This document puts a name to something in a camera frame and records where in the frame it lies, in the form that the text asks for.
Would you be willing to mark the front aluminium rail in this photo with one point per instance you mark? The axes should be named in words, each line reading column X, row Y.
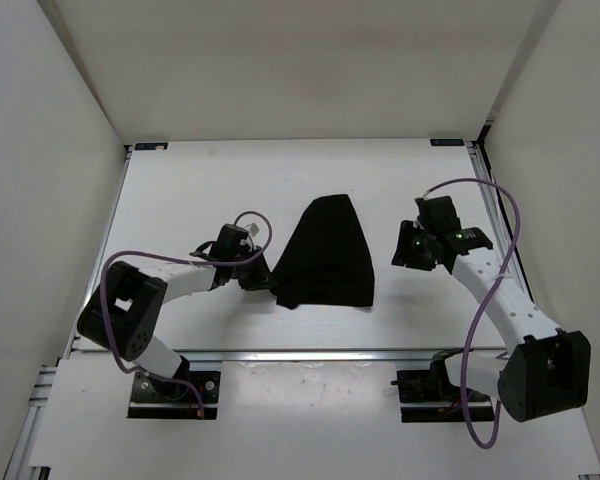
column 310, row 356

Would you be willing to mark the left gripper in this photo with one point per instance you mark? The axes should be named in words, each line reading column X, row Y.
column 261, row 277

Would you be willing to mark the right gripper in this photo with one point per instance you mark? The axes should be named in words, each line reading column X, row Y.
column 403, row 253

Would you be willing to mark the left blue corner label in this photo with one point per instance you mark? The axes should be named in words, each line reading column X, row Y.
column 151, row 146

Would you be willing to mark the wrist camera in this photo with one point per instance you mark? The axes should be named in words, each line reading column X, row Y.
column 237, row 239
column 438, row 215

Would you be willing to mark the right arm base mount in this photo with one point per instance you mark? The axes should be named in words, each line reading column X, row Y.
column 426, row 395

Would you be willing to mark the right blue corner label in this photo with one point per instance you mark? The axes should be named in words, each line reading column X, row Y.
column 446, row 142

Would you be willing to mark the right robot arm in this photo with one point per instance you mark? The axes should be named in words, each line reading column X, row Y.
column 547, row 368

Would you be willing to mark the blue corner label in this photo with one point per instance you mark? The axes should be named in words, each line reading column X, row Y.
column 151, row 146
column 446, row 142

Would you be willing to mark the left aluminium frame rail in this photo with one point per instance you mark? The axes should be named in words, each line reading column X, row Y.
column 19, row 467

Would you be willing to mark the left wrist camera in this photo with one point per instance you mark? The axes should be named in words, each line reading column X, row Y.
column 237, row 239

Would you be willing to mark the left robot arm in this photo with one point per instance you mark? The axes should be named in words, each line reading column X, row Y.
column 122, row 314

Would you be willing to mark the black skirt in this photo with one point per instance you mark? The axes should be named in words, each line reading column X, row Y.
column 327, row 260

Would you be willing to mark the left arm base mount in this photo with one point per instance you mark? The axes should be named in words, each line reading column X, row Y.
column 156, row 399

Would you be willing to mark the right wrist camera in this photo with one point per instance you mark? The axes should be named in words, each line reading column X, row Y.
column 438, row 215

